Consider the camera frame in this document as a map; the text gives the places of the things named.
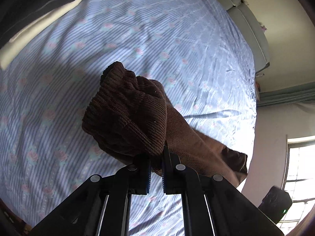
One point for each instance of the dark brown pants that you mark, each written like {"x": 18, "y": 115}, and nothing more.
{"x": 132, "y": 120}

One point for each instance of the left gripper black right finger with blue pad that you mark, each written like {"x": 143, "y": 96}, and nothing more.
{"x": 212, "y": 205}

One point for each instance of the grey padded headboard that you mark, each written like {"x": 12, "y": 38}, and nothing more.
{"x": 251, "y": 30}

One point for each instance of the blue floral striped bedsheet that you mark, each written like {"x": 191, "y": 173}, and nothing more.
{"x": 192, "y": 47}

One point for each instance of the green curtain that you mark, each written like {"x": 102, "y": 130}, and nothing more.
{"x": 295, "y": 94}

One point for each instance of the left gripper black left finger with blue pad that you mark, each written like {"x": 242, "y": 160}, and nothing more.
{"x": 99, "y": 206}

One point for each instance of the pink toy on headboard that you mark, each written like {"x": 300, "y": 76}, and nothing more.
{"x": 263, "y": 27}

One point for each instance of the folded black clothes stack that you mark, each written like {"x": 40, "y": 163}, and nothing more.
{"x": 17, "y": 14}

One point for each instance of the barred window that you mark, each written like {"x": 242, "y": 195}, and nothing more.
{"x": 298, "y": 181}

